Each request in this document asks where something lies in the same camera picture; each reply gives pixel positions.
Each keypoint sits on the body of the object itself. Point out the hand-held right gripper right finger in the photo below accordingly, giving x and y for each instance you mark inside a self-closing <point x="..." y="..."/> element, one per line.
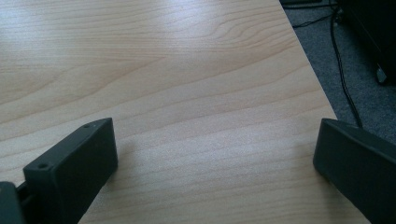
<point x="361" y="165"/>

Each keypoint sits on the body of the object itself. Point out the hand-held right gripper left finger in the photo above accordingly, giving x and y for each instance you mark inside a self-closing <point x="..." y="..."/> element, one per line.
<point x="73" y="169"/>

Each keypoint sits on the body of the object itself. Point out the black furniture with caster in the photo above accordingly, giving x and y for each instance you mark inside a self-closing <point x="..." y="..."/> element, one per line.
<point x="370" y="34"/>

